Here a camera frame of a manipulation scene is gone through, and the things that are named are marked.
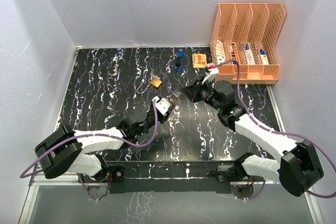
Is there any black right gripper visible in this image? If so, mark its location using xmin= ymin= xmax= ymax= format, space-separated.
xmin=181 ymin=76 xmax=223 ymax=112

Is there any silver key bunch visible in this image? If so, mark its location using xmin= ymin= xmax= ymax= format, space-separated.
xmin=151 ymin=72 xmax=161 ymax=80
xmin=171 ymin=90 xmax=182 ymax=99

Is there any large brass padlock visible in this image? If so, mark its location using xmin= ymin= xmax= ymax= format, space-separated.
xmin=136 ymin=77 xmax=162 ymax=94

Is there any medium brass padlock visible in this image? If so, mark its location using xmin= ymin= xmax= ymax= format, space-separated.
xmin=170 ymin=99 xmax=176 ymax=106

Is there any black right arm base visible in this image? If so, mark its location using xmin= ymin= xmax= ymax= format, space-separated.
xmin=206 ymin=165 xmax=255 ymax=186

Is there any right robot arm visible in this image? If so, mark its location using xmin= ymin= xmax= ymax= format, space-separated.
xmin=181 ymin=79 xmax=324 ymax=197

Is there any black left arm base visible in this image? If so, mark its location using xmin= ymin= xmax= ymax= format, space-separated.
xmin=79 ymin=165 xmax=125 ymax=184

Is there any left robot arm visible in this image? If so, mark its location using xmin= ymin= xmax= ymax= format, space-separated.
xmin=35 ymin=103 xmax=171 ymax=182

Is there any yellow spiral notebook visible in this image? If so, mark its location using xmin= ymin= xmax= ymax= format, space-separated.
xmin=192 ymin=54 xmax=207 ymax=69

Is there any red black item in organizer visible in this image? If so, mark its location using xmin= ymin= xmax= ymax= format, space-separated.
xmin=230 ymin=43 xmax=237 ymax=60

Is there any white blue box in organizer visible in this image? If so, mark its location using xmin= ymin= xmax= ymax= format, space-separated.
xmin=242 ymin=42 xmax=255 ymax=65

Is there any blue red box in organizer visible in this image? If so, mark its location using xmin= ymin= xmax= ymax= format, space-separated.
xmin=259 ymin=49 xmax=269 ymax=65

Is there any orange file organizer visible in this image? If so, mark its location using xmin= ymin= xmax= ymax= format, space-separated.
xmin=210 ymin=3 xmax=286 ymax=84

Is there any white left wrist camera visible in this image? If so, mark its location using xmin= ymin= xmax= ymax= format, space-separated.
xmin=152 ymin=96 xmax=175 ymax=116

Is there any aluminium frame rail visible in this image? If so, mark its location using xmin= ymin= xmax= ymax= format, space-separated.
xmin=19 ymin=84 xmax=325 ymax=224

